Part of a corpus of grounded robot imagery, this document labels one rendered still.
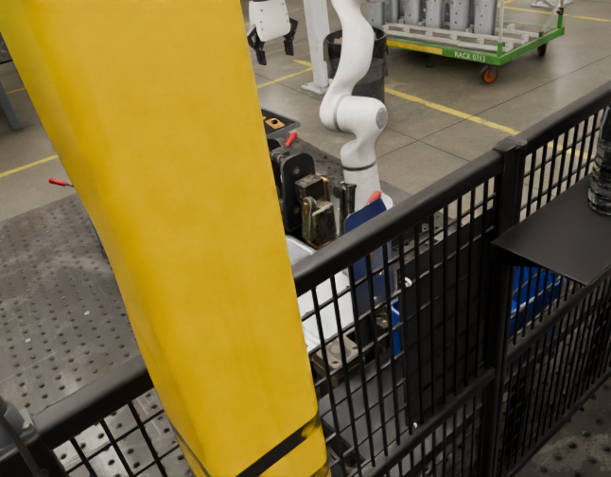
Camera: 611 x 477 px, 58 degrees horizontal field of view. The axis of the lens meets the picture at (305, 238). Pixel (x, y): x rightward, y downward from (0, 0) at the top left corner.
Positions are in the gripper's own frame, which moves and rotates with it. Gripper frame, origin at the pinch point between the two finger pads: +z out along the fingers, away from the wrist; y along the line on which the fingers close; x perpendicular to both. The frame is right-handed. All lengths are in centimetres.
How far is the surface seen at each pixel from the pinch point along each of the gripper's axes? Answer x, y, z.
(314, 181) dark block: 13.6, 2.7, 32.9
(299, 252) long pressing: 24, 18, 45
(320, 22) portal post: -296, -245, 81
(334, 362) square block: 65, 40, 39
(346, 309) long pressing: 50, 25, 45
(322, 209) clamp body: 20.5, 6.1, 38.2
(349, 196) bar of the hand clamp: 37.5, 9.8, 25.8
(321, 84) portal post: -298, -239, 139
